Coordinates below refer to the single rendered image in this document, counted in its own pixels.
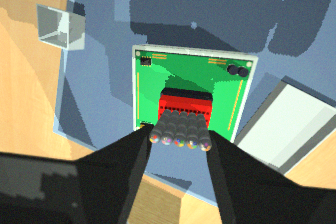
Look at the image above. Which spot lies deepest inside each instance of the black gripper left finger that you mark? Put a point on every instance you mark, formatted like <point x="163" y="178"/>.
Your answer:
<point x="98" y="188"/>

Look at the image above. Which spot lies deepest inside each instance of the blue work mat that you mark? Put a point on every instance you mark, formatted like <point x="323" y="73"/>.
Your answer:
<point x="294" y="41"/>

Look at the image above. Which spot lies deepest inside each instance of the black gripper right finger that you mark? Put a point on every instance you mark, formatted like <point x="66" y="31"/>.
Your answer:
<point x="249" y="192"/>

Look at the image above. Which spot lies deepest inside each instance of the grey tray floor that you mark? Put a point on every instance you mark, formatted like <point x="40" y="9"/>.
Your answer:
<point x="287" y="126"/>

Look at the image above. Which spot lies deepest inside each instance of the red plug with grey cables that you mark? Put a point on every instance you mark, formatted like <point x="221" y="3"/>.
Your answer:
<point x="183" y="121"/>

